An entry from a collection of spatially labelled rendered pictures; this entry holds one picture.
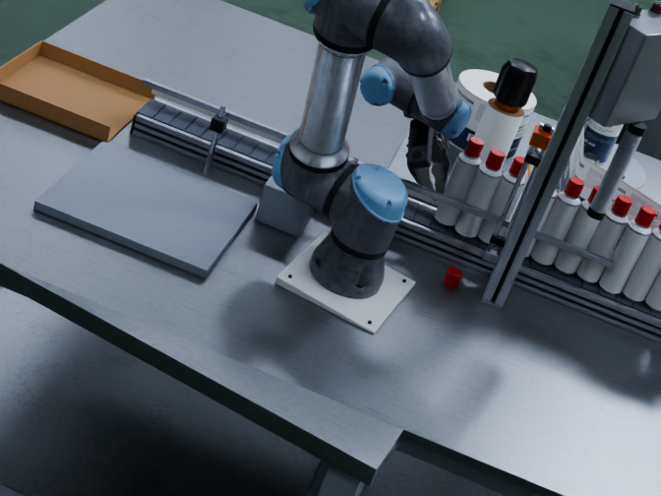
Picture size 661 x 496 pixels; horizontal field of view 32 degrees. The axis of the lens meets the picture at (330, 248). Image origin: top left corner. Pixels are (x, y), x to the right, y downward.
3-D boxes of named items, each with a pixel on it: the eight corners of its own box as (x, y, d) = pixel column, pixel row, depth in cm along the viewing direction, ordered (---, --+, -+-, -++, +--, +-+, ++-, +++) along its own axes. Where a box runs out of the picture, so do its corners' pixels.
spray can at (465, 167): (456, 219, 253) (489, 139, 242) (454, 230, 248) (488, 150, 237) (434, 212, 253) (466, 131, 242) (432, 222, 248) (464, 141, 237)
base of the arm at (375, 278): (391, 277, 233) (409, 238, 228) (361, 309, 221) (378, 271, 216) (330, 239, 236) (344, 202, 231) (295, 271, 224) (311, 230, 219)
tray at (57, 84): (154, 100, 270) (157, 85, 268) (106, 143, 248) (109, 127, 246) (38, 55, 272) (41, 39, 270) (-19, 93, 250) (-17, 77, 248)
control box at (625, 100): (656, 119, 222) (699, 31, 212) (604, 128, 211) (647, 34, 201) (617, 93, 228) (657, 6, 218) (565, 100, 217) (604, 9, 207)
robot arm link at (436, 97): (465, 6, 182) (481, 106, 229) (407, -26, 184) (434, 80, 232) (425, 66, 181) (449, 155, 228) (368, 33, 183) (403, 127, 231)
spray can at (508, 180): (498, 236, 251) (532, 156, 241) (500, 249, 247) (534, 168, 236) (475, 230, 251) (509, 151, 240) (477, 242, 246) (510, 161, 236)
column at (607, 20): (504, 298, 240) (635, 5, 205) (501, 309, 237) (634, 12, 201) (484, 290, 241) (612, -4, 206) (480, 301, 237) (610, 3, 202)
